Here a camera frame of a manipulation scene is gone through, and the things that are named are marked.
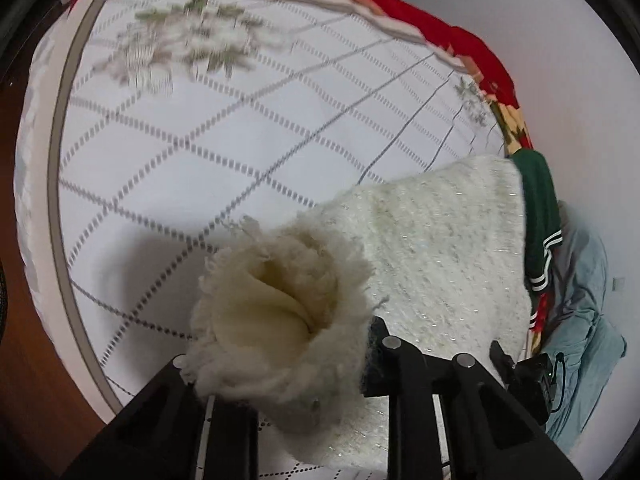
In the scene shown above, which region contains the red floral blanket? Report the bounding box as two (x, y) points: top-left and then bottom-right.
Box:
(65, 0), (552, 356)

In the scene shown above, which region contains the white fuzzy jacket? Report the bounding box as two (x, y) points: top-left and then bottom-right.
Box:
(180, 154), (534, 472)

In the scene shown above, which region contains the bed with white check sheet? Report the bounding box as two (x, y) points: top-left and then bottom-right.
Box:
(14, 10), (117, 426)

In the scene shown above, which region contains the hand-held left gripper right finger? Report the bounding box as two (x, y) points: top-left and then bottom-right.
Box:
(360, 316), (584, 480)

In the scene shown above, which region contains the green sweater with white stripes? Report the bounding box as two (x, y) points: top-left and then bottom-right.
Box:
(509, 148), (565, 312)

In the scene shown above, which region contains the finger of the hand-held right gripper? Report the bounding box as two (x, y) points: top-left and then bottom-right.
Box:
(488, 340), (517, 392)

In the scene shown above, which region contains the white lattice floral mat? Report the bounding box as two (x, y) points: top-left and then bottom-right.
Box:
(15, 0), (522, 480)

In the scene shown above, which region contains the light blue garment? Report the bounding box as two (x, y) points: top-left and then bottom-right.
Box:
(539, 200), (629, 454)

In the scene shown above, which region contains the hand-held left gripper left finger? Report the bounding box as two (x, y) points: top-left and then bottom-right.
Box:
(60, 354), (259, 480)

